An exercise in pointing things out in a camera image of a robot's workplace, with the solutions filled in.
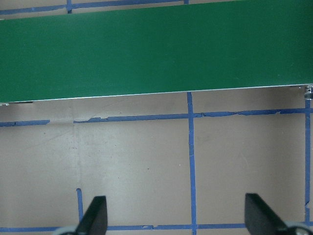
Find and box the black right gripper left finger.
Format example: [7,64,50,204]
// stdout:
[75,196,108,235]

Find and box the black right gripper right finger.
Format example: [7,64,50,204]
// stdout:
[245,193,288,235]

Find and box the green conveyor belt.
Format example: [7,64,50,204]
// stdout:
[0,0,313,103]

